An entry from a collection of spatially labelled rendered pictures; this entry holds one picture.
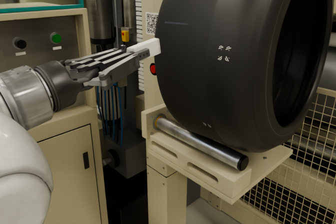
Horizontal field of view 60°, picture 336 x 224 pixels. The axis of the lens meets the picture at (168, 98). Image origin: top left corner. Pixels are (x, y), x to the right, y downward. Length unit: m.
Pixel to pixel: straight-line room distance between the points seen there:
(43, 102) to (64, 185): 0.83
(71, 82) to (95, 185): 0.91
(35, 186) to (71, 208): 1.07
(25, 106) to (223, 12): 0.40
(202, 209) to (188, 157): 1.12
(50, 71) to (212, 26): 0.33
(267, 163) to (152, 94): 0.47
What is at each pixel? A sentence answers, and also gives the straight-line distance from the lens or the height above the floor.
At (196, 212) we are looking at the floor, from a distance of 1.98.
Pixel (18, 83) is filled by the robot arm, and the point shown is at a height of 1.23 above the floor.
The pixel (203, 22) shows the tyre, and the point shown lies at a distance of 0.63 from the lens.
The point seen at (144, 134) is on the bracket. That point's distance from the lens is 1.01.
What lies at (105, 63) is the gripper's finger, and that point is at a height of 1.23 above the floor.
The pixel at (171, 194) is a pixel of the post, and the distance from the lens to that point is 1.30.
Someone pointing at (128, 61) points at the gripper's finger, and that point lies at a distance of 0.49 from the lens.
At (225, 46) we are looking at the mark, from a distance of 0.59.
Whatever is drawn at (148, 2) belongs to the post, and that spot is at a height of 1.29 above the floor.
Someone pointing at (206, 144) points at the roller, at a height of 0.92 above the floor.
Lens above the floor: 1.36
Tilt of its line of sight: 22 degrees down
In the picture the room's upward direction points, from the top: straight up
